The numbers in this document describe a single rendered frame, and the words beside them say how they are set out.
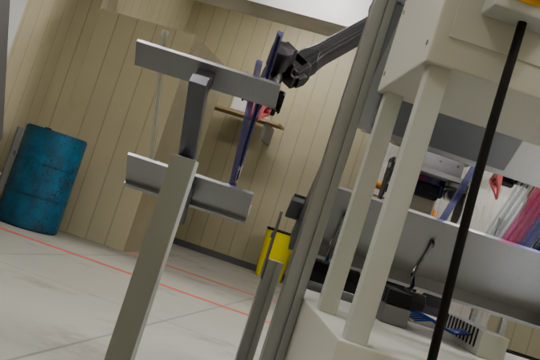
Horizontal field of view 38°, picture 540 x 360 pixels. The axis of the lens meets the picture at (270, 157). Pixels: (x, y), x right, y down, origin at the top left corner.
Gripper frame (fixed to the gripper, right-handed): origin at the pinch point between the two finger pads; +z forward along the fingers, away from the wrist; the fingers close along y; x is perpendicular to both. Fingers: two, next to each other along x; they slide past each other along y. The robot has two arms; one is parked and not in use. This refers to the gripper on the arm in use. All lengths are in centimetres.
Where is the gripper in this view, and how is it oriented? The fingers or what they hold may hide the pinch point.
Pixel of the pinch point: (255, 116)
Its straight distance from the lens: 192.3
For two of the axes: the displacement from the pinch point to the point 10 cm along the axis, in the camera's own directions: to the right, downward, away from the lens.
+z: -2.4, 6.2, -7.4
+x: -2.4, 7.0, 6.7
